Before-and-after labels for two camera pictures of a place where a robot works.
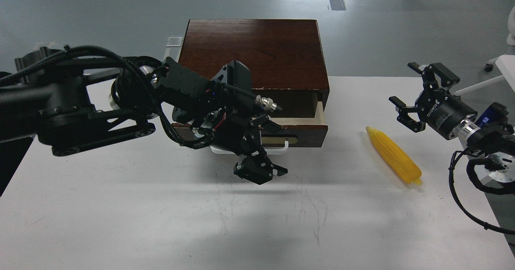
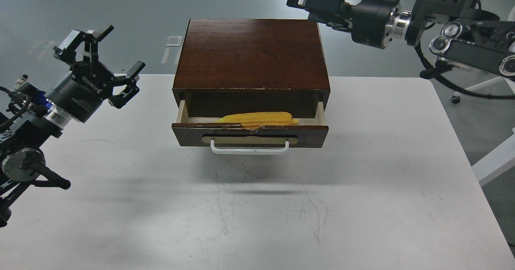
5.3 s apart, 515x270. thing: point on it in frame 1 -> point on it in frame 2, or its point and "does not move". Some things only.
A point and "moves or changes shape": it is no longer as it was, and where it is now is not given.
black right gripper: x=441 y=111 -> x=366 y=21
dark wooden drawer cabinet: x=287 y=70 does not move
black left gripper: x=230 y=128 -> x=79 y=94
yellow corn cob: x=396 y=157 moves or changes shape
